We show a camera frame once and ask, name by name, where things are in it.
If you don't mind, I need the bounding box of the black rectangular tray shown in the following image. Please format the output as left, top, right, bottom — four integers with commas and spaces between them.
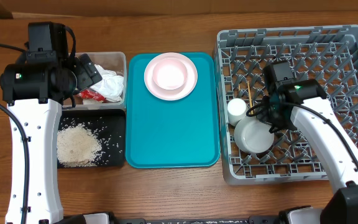
58, 109, 126, 168

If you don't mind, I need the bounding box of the small pink plate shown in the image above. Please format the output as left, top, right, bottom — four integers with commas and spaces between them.
152, 58, 188, 90

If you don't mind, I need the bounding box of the large pink plate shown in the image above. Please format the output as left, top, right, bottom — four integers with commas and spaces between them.
144, 52, 198, 101

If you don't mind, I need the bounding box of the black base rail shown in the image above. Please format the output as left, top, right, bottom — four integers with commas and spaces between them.
58, 212, 289, 224

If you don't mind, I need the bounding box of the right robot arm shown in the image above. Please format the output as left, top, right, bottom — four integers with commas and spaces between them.
256, 78, 358, 223

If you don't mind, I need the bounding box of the white napkin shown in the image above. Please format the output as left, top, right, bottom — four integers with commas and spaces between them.
91, 64, 124, 102

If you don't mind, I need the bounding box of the grey bowl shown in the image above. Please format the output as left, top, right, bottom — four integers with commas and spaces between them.
234, 117, 274, 154

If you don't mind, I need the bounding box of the white cup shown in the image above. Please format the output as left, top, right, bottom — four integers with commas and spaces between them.
227, 98, 248, 126

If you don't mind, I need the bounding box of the white rice pile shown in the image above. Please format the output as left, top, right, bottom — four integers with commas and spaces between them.
57, 123, 124, 167

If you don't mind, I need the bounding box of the grey dishwasher rack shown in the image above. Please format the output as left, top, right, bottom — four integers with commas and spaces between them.
214, 25, 358, 185

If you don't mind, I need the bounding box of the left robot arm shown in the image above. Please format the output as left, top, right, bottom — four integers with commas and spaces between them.
0, 52, 101, 223

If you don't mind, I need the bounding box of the teal serving tray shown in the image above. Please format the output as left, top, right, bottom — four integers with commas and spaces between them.
126, 52, 220, 169

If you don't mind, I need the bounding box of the red snack wrapper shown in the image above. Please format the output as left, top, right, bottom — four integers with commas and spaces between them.
78, 90, 105, 102

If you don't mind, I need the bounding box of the clear plastic waste bin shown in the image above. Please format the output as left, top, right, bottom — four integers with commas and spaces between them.
73, 52, 127, 111

